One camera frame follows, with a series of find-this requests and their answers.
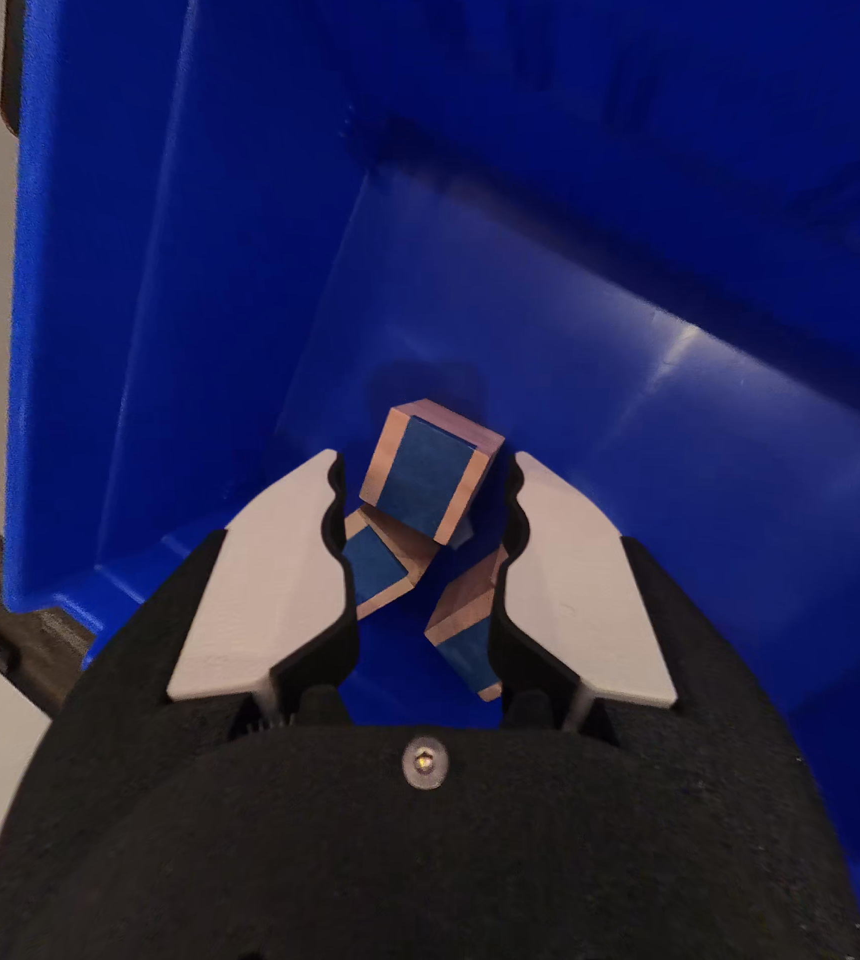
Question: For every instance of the blue plastic bin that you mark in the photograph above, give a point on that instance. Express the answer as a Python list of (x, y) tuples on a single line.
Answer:
[(625, 375)]

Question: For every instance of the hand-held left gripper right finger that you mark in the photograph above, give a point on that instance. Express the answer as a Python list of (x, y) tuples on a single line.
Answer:
[(587, 600)]

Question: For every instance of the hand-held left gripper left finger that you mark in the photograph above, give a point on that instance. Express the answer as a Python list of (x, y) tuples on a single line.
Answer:
[(265, 592)]

